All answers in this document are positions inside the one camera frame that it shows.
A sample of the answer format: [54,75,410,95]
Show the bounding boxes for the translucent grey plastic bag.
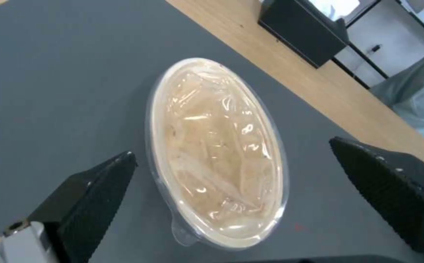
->
[367,49,424,150]

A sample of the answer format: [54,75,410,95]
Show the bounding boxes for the black tissue box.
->
[257,0,348,69]

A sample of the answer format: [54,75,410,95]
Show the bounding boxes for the dark grey desk mat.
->
[0,0,424,263]

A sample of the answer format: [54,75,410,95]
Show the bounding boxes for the oval takeout bowl clear lid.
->
[145,57,292,252]

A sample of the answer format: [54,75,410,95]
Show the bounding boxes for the white cabinet with black frame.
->
[321,0,424,89]

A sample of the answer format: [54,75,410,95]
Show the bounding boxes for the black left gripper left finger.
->
[2,151,138,263]

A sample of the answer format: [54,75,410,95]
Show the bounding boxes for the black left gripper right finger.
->
[329,137,424,253]

